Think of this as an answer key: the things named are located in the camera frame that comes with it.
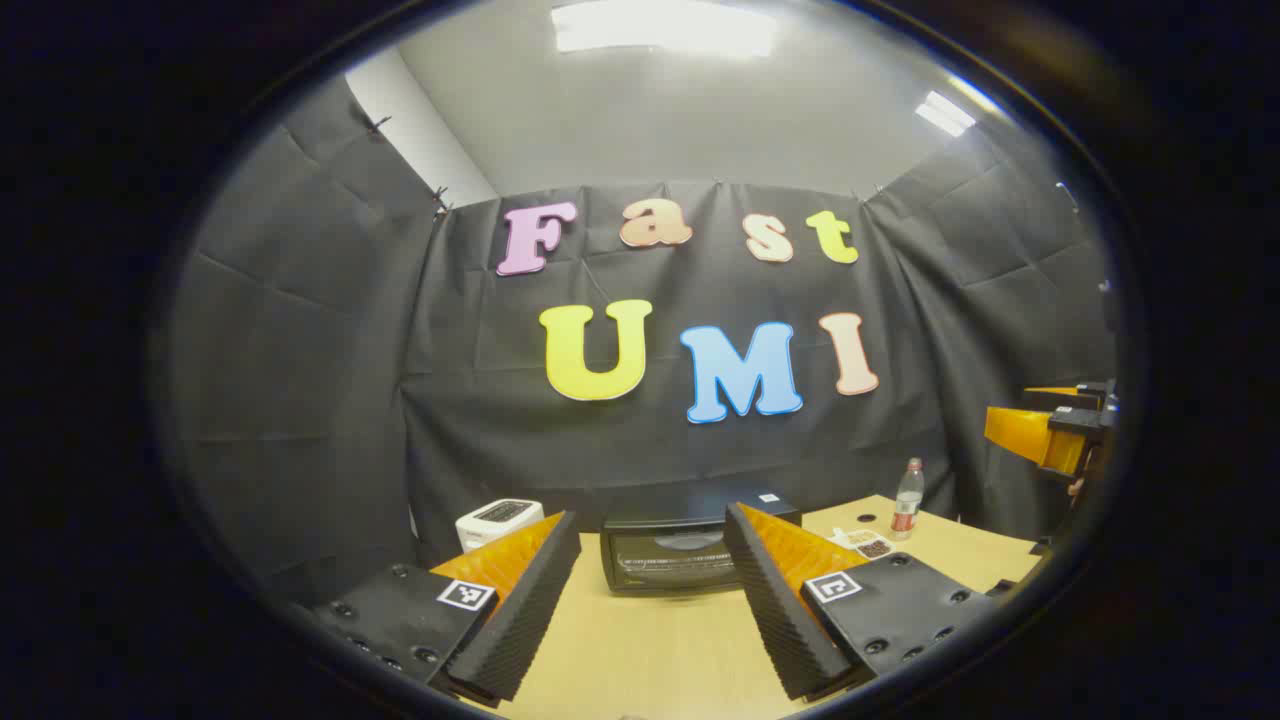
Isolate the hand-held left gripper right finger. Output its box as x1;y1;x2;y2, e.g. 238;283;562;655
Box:
722;502;1001;701

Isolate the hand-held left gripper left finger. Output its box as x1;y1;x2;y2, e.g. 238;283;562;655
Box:
310;510;583;706

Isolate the black electric oven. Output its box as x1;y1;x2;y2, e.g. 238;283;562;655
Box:
600;490;803;597

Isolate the white toaster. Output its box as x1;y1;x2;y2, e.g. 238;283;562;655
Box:
455;498;546;554

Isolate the white divided plate of beans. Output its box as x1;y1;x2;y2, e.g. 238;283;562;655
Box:
828;527;896;561

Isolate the clear red label plastic bottle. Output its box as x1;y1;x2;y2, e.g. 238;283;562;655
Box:
892;458;926;542

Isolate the small ceiling light panel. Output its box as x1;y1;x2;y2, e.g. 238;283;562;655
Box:
913;90;977;138

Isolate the black backdrop cloth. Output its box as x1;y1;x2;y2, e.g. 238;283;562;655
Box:
165;75;1121;601

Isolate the large ceiling light panel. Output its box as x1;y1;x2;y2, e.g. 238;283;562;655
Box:
550;0;779;59

